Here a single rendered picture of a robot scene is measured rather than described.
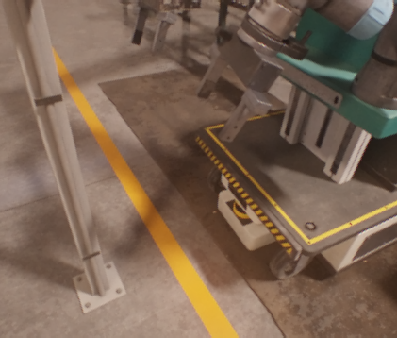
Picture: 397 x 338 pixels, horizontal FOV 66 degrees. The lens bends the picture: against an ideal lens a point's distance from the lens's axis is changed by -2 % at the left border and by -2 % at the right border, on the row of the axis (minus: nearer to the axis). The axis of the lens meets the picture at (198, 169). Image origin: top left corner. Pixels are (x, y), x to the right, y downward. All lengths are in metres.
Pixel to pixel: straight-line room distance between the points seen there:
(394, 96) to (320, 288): 0.75
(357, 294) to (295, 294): 0.23
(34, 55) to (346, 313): 1.18
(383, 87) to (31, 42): 0.70
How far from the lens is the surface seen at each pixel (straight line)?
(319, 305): 1.25
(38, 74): 0.65
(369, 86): 0.81
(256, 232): 1.19
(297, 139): 1.33
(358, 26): 0.58
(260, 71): 0.51
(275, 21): 0.53
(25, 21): 0.62
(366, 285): 1.38
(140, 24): 1.01
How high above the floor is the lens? 1.04
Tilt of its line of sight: 40 degrees down
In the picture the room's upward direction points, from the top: 4 degrees clockwise
